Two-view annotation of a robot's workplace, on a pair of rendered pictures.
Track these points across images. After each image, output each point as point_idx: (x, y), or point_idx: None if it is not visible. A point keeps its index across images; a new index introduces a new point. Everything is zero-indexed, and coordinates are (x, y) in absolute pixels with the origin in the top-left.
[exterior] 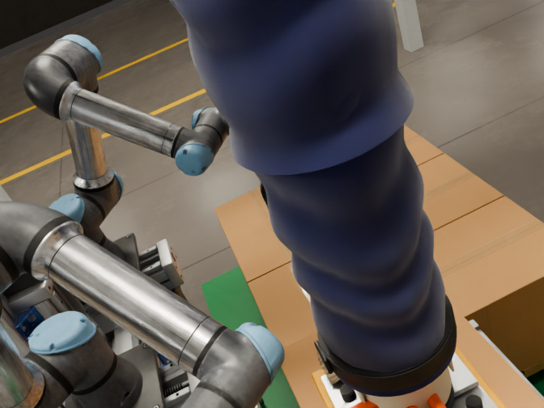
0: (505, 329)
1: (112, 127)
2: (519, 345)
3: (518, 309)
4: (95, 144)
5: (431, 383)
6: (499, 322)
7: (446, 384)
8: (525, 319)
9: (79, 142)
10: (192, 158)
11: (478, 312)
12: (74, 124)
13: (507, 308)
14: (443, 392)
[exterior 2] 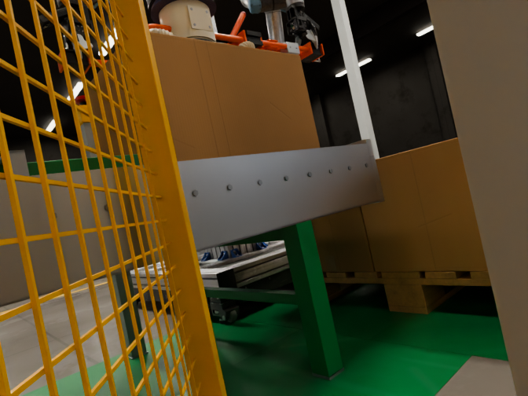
0: (435, 191)
1: (246, 0)
2: (456, 225)
3: (449, 170)
4: (275, 37)
5: (167, 17)
6: (427, 178)
7: (180, 27)
8: (460, 188)
9: (269, 34)
10: (248, 0)
11: (401, 155)
12: (267, 23)
13: (434, 162)
14: (176, 30)
